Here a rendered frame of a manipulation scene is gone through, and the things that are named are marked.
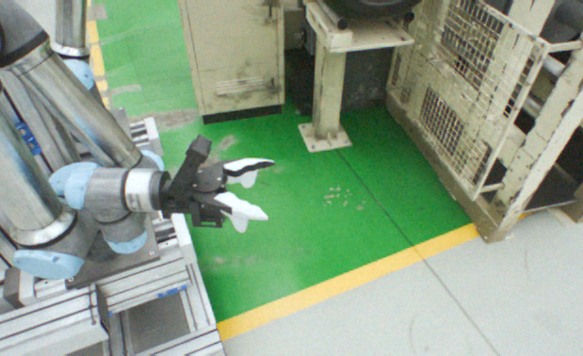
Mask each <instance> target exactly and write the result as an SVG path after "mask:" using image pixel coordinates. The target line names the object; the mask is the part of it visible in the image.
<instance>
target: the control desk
mask: <svg viewBox="0 0 583 356"><path fill-rule="evenodd" d="M178 5H179V9H180V14H181V19H180V20H182V22H181V25H182V29H183V35H184V40H185V45H186V53H187V58H188V63H189V70H190V75H191V78H192V83H193V88H194V93H195V98H196V103H197V106H198V110H199V115H200V116H201V115H202V123H203V124H210V123H217V122H224V121H236V120H244V119H250V118H256V117H263V116H269V115H277V114H283V105H284V57H283V0H178Z"/></svg>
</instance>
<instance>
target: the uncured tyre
mask: <svg viewBox="0 0 583 356"><path fill-rule="evenodd" d="M322 1H323V2H324V4H325V5H326V6H328V7H329V8H330V9H332V10H333V11H334V12H336V13H338V14H340V15H342V16H344V17H348V18H350V19H353V20H357V21H363V22H376V21H382V20H386V19H391V18H394V17H396V16H398V15H400V14H402V13H404V12H406V11H408V10H410V9H411V8H414V7H415V6H416V5H418V4H419V3H420V2H422V1H423V0H322Z"/></svg>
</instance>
